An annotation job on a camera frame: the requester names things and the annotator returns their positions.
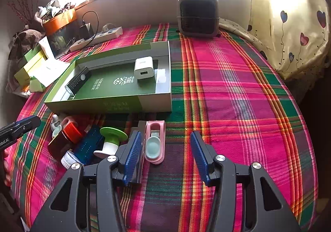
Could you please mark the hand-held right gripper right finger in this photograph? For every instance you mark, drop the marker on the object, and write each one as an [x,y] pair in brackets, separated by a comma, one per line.
[199,154]

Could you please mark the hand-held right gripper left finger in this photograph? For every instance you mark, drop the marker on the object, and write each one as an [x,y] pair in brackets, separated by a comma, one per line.
[132,154]

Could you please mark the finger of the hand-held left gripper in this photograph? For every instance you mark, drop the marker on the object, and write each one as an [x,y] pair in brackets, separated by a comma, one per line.
[24,122]

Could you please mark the pink clip with teal pad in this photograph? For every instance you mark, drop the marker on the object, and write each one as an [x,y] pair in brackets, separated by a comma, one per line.
[155,150]

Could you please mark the green and white spool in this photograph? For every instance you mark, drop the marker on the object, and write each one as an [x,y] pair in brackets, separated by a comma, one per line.
[111,141]

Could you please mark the brown jar with red cap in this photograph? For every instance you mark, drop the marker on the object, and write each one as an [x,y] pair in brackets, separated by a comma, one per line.
[73,132]

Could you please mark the green cardboard box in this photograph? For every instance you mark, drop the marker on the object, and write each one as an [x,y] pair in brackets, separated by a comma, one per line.
[116,98]

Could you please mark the small bottle with white cap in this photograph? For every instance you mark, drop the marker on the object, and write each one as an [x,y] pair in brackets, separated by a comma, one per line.
[69,160]

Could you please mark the white and teal small piece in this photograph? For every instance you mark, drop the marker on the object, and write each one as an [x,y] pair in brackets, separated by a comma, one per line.
[55,128]

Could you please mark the blue plastic case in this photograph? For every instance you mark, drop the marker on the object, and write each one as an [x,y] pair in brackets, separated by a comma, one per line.
[89,146]

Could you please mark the yellow green boxes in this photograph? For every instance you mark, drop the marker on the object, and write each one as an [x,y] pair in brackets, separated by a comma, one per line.
[28,66]

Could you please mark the white paper sheet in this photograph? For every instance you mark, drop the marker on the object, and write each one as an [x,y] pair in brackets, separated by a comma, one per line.
[49,70]

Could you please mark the plaid blanket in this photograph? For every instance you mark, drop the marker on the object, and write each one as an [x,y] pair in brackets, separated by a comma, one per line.
[232,97]

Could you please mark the silver black flashlight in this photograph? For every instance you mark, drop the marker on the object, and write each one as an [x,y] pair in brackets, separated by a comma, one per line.
[79,82]

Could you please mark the checked cloth bow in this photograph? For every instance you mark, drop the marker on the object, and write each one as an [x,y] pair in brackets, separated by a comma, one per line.
[24,40]

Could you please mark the clear plastic piece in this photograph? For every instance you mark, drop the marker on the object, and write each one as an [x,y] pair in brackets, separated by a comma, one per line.
[161,76]

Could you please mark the white charger adapter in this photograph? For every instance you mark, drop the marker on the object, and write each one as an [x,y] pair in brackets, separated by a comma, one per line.
[143,69]

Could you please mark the dark picture box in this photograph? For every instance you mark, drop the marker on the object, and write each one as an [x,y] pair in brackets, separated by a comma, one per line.
[64,40]

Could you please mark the white power strip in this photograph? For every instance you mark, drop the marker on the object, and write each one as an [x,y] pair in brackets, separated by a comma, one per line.
[103,36]

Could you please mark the artificial flowers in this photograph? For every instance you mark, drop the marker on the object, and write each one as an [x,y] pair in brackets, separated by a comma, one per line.
[53,8]

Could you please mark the white plug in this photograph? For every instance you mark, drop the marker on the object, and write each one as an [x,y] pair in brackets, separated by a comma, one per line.
[108,27]

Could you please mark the grey space heater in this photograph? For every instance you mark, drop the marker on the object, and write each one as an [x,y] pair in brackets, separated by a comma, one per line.
[197,14]

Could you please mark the heart print curtain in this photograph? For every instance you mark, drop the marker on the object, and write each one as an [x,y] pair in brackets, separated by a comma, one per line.
[289,19]

